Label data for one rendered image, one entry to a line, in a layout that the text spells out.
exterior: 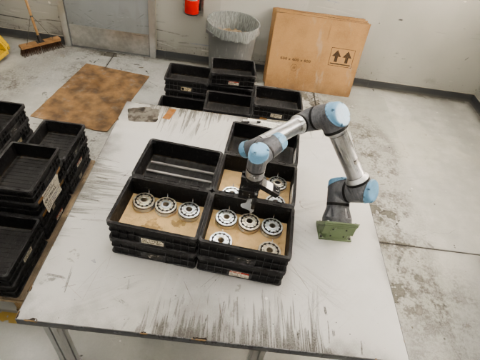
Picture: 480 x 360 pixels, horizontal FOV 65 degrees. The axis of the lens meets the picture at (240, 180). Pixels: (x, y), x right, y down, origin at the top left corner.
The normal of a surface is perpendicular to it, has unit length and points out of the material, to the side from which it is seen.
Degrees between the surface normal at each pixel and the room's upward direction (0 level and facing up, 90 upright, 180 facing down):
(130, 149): 0
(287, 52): 77
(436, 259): 0
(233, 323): 0
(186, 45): 90
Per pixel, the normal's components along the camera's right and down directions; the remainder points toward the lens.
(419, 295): 0.12, -0.72
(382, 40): -0.06, 0.69
